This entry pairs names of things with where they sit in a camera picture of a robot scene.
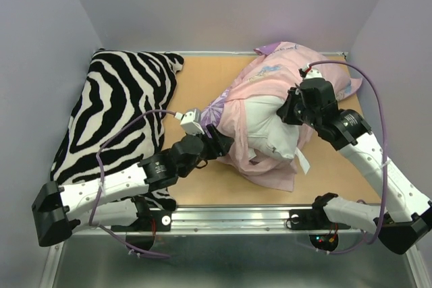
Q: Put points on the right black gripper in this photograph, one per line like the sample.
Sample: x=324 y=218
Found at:
x=286 y=109

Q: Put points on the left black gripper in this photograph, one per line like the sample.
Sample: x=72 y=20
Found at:
x=219 y=145

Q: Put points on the white pillow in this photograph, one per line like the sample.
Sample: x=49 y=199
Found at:
x=268 y=135

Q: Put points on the purple pink princess pillowcase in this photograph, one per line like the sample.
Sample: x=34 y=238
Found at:
x=274 y=71

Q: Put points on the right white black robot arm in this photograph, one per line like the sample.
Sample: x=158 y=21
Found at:
x=404 y=215

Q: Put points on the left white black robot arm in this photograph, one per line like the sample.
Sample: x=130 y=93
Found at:
x=61 y=210

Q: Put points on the zebra striped pillow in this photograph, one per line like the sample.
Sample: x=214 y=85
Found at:
x=118 y=118

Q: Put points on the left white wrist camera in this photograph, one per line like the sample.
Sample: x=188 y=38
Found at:
x=190 y=121

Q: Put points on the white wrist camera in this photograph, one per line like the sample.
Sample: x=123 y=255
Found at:
x=190 y=121
x=309 y=73

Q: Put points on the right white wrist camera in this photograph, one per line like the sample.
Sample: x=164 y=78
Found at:
x=309 y=73

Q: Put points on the aluminium mounting rail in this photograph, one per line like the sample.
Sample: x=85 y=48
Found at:
x=212 y=220

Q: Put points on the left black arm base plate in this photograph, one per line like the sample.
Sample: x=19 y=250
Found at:
x=152 y=220

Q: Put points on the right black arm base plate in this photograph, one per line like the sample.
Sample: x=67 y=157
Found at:
x=311 y=220

